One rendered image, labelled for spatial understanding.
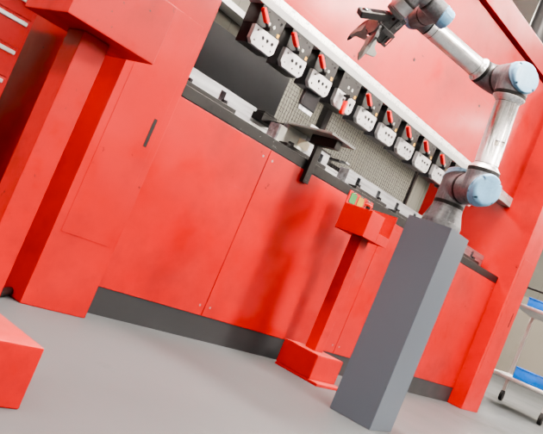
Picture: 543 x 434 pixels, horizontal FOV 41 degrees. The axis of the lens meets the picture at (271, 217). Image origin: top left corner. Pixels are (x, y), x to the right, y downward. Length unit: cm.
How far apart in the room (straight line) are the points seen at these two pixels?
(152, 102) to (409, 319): 117
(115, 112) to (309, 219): 121
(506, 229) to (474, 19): 150
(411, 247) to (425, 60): 143
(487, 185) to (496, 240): 240
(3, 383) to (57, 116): 48
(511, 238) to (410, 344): 241
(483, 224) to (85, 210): 329
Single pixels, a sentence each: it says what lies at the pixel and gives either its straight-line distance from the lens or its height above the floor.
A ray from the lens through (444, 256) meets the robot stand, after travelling 269.
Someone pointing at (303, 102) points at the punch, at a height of 111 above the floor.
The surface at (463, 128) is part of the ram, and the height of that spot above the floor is 153.
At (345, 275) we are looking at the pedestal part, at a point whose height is 48.
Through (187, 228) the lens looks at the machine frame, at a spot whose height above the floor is 40.
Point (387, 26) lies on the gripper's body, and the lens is 262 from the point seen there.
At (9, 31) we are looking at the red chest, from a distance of 255.
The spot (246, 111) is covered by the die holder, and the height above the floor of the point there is 93.
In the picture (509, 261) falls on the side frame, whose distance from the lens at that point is 496.
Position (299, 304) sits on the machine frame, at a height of 28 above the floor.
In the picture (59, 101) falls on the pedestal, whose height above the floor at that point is 54.
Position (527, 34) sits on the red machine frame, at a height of 225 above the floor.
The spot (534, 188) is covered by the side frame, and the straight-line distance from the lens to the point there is 505.
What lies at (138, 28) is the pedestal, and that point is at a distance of 140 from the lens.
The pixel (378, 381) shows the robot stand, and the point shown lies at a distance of 268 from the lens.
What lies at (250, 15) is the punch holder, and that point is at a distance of 300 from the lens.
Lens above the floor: 44
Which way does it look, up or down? 3 degrees up
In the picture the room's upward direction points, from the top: 23 degrees clockwise
